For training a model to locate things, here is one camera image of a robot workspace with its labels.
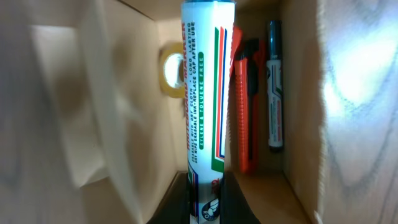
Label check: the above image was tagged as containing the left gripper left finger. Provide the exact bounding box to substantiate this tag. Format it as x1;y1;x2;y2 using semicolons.
147;172;190;224

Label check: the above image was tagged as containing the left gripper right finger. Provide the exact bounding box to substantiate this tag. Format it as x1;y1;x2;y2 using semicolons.
220;172;260;224

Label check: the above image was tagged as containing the cardboard box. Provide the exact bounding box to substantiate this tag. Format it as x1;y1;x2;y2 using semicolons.
1;1;322;223

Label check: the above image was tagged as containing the yellow tape roll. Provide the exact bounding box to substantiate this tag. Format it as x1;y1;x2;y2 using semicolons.
159;42;185;98

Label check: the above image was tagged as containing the orange utility knife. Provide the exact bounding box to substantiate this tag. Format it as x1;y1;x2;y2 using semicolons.
234;39;264;174

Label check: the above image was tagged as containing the black whiteboard marker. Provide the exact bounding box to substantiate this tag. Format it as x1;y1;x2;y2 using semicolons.
266;20;284;153

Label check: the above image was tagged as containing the blue whiteboard marker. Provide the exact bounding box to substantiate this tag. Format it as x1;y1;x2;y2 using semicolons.
182;1;236;223

